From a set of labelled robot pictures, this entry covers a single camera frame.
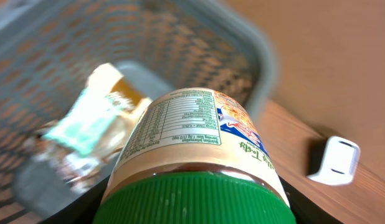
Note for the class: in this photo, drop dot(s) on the white barcode scanner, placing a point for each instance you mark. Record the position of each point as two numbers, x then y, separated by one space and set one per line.
333 161

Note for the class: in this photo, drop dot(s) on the teal white snack packet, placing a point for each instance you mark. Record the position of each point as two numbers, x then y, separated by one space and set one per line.
88 119

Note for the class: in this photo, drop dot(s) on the green lid spice jar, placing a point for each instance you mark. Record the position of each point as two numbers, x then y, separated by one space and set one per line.
194 157

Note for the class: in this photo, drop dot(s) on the brown Pantree snack packet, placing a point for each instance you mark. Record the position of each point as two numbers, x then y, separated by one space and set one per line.
108 80

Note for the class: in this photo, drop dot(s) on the grey plastic mesh basket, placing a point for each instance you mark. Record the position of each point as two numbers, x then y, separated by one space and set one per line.
48 49

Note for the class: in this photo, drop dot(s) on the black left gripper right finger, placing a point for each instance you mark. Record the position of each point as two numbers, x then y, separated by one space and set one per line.
304 210

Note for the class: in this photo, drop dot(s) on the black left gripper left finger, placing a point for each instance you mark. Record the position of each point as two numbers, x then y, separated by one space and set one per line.
83 209

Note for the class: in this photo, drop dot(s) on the brown white snack wrapper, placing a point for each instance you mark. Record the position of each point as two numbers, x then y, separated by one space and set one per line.
80 173

